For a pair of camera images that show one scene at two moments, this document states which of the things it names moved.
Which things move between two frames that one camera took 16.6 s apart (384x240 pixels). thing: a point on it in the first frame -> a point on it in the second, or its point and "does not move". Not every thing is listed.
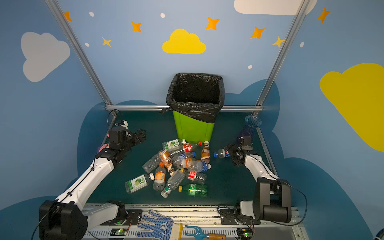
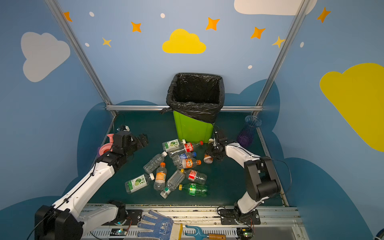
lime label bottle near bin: [174, 145] does not move
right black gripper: [235, 151] -> [217, 148]
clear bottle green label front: [173, 181] does not move
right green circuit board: [244, 233] does not move
